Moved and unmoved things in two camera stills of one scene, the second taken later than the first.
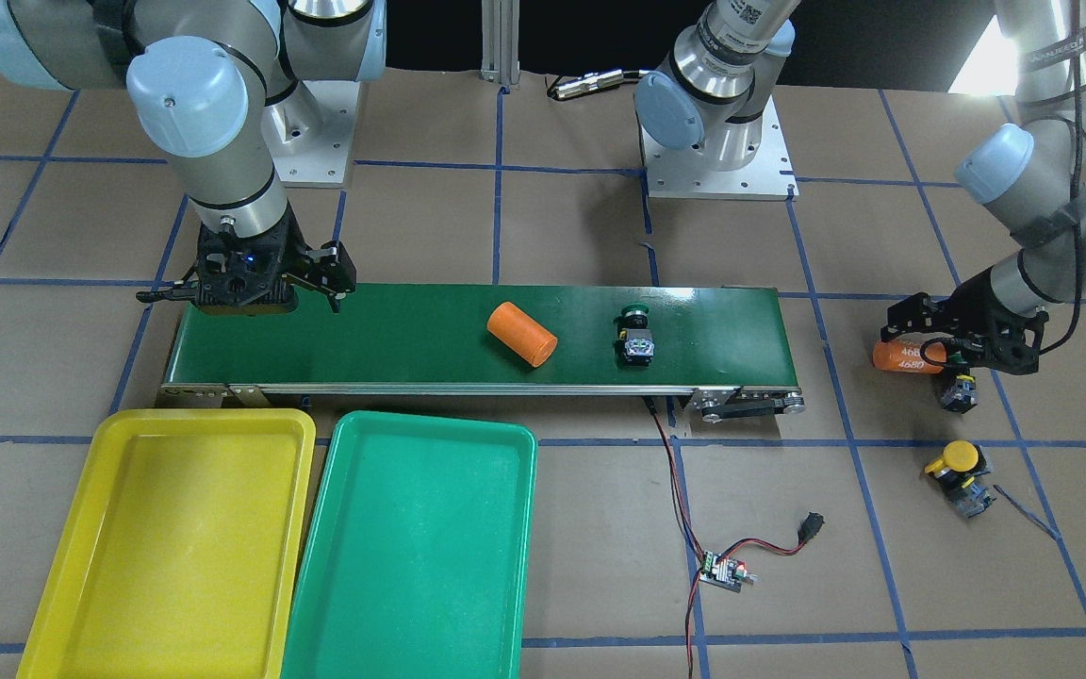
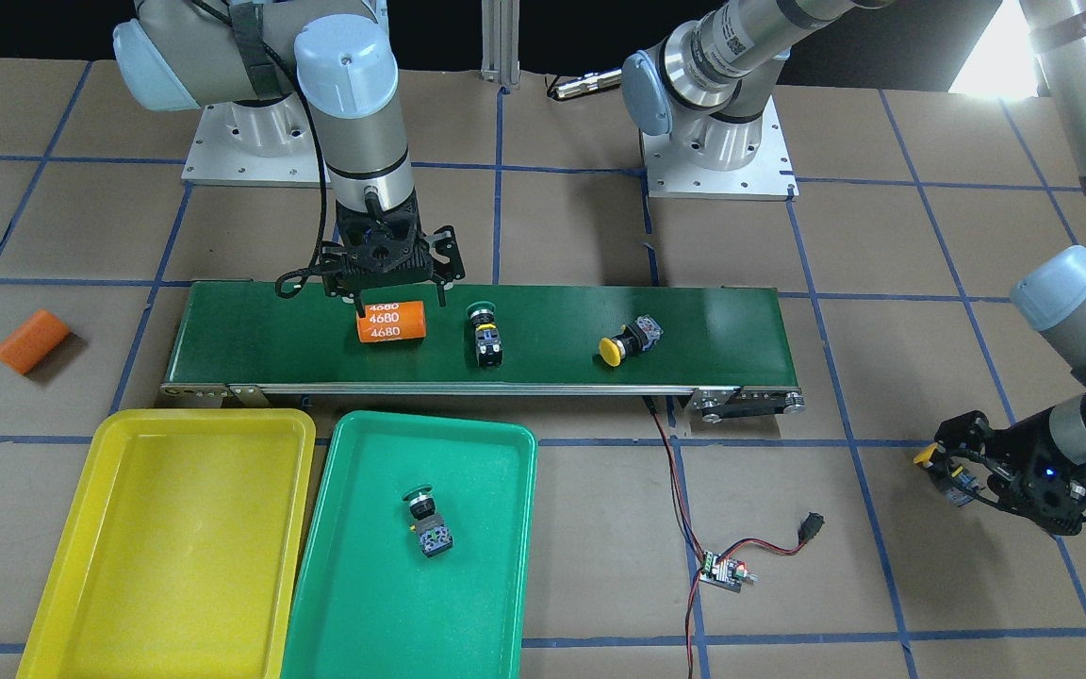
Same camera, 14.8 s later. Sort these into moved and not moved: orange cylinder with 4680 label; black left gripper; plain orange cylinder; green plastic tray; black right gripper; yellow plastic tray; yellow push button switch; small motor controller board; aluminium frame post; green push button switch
Moved: plain orange cylinder; yellow push button switch; black right gripper; black left gripper; green push button switch; orange cylinder with 4680 label
Not moved: aluminium frame post; small motor controller board; green plastic tray; yellow plastic tray
